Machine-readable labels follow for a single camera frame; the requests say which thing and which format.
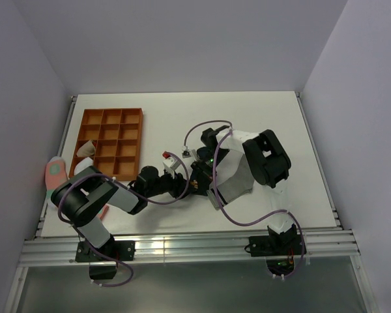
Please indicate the beige rolled sock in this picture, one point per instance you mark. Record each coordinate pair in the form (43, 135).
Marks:
(88, 149)

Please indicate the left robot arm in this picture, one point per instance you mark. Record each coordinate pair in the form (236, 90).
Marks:
(80, 199)

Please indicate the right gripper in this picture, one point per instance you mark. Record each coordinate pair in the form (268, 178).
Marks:
(204, 176)

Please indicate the aluminium frame rail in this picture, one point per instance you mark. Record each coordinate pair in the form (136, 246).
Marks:
(193, 247)

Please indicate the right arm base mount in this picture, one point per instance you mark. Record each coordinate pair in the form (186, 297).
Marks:
(285, 245)

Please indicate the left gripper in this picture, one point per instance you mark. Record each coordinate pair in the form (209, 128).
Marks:
(178, 185)

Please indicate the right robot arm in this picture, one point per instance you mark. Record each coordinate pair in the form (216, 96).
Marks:
(263, 161)

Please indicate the white rolled sock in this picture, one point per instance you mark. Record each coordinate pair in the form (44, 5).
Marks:
(83, 164)

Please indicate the orange compartment tray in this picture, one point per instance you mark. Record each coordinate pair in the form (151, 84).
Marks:
(117, 133)

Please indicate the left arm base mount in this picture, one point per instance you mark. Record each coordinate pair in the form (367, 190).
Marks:
(107, 261)

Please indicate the grey striped sock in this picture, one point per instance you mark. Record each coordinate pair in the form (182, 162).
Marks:
(239, 184)

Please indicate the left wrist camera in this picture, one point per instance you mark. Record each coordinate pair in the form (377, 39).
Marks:
(170, 163)

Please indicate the pink green sock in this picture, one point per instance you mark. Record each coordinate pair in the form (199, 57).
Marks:
(55, 175)

